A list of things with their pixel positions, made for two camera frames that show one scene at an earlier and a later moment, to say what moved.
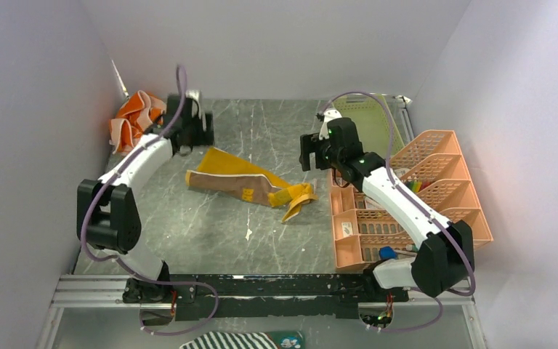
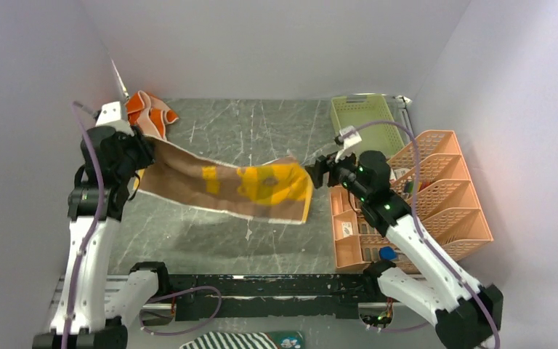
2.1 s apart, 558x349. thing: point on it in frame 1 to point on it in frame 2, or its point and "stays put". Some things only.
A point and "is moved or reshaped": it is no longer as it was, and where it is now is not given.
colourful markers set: x=417 y=185 stays put
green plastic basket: x=370 y=121 stays put
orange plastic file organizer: x=433 y=171 stays put
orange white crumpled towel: x=134 y=116 stays put
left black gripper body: x=196 y=136 to x=139 y=153
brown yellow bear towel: x=225 y=174 is moved or reshaped
